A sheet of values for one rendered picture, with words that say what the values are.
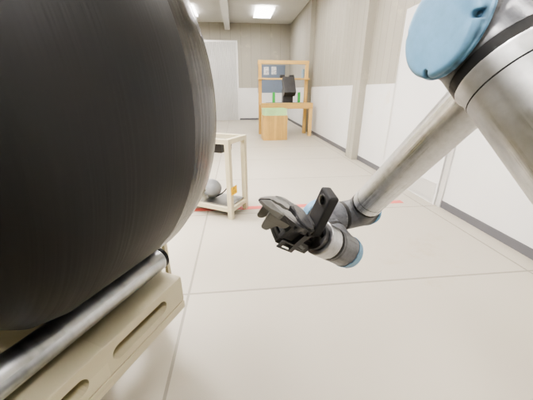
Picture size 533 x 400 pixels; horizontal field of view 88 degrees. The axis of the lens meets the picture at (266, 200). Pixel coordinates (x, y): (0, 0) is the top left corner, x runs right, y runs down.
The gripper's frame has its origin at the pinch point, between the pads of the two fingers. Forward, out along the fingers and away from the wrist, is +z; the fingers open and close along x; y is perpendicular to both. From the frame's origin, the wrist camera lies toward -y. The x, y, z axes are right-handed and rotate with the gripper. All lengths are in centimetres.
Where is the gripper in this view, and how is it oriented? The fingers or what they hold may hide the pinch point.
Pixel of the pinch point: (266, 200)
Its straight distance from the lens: 54.9
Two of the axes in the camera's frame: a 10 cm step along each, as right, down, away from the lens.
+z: -6.9, -3.8, -6.1
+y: -6.7, 6.6, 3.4
